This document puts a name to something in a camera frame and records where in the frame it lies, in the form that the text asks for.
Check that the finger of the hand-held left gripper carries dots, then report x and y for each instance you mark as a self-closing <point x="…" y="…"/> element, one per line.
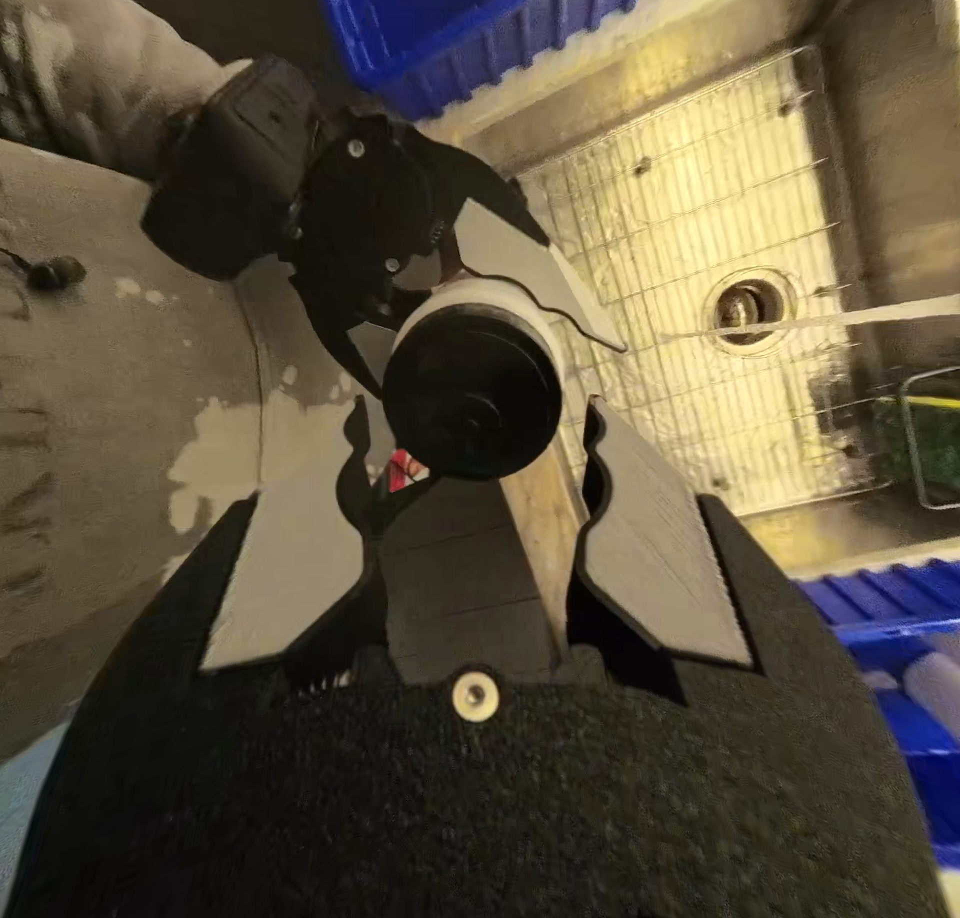
<point x="517" y="258"/>
<point x="373" y="348"/>

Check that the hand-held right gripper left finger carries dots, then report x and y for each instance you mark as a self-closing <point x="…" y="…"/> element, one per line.
<point x="292" y="550"/>

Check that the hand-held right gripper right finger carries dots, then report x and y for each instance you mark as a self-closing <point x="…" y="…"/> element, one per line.
<point x="660" y="558"/>

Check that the black bottle cap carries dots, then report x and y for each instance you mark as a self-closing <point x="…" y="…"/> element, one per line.
<point x="472" y="400"/>

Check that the blue plastic bin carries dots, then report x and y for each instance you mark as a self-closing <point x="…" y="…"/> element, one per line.
<point x="885" y="603"/>
<point x="465" y="33"/>

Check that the person's left forearm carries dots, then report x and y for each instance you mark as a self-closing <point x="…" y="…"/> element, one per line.
<point x="97" y="55"/>

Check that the red and white object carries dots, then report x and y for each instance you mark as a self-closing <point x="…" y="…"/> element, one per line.
<point x="405" y="472"/>

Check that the sink drain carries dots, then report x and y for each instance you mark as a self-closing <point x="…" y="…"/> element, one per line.
<point x="750" y="310"/>

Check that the green and yellow sponge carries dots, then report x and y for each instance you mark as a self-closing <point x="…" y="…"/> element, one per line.
<point x="919" y="438"/>

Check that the running water stream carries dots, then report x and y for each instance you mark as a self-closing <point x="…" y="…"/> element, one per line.
<point x="862" y="316"/>

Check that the person's blue jeans leg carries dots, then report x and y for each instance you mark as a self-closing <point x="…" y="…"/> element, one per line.
<point x="30" y="798"/>

